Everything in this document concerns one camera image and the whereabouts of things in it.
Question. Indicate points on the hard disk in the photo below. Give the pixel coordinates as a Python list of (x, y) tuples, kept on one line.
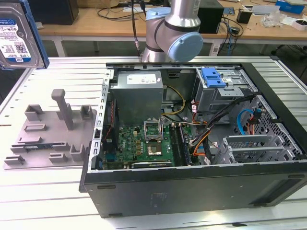
[(14, 36)]

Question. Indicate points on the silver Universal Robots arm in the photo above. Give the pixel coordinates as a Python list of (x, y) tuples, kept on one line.
[(177, 19)]

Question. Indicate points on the metal disk bay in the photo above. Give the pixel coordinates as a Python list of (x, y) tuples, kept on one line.
[(249, 153)]

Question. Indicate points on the grey power supply unit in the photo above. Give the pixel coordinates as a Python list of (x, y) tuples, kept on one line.
[(136, 100)]

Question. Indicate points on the CPU socket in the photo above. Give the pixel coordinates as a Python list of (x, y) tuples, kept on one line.
[(154, 149)]

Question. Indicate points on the black RAM slot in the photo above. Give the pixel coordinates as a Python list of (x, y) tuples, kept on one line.
[(186, 143), (174, 143), (182, 143), (178, 143)]

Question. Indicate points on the green motherboard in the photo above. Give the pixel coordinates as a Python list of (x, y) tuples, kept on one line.
[(129, 143)]

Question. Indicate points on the black case fan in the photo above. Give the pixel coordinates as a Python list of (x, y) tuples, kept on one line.
[(112, 124)]

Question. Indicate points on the black graphics card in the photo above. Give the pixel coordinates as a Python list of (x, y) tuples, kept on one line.
[(151, 164)]

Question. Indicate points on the blue VGA port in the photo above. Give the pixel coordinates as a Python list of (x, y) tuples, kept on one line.
[(111, 157)]

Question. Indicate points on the metal drive cage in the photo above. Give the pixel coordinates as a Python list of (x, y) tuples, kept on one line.
[(216, 100)]

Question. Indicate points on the blue plastic drive carrier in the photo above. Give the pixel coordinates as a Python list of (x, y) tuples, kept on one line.
[(212, 79)]

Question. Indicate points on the black open PC case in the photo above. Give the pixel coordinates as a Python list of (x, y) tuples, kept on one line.
[(168, 191)]

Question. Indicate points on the grey parts rack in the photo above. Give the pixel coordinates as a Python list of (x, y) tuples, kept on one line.
[(55, 134)]

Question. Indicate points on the wooden workbench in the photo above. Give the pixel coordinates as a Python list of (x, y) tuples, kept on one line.
[(96, 26)]

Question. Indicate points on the black computer tower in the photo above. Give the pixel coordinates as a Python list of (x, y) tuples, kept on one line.
[(211, 21)]

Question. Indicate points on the RAM stick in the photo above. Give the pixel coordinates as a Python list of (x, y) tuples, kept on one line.
[(36, 146)]

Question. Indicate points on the small black box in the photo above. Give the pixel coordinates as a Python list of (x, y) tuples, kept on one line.
[(244, 16)]

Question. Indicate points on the large black box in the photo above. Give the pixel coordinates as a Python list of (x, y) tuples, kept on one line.
[(60, 12)]

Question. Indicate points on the crumpled white wrapping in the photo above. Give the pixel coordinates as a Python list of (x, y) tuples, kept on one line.
[(40, 26)]

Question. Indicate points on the white card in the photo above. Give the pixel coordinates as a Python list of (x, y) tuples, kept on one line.
[(263, 10)]

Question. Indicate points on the clear plastic bag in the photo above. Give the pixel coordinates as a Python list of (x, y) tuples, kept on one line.
[(273, 19)]

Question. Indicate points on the white box with black inset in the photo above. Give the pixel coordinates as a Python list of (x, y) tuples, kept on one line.
[(299, 24)]

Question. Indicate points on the blue cardboard box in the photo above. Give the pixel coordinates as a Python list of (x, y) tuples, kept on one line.
[(290, 7)]

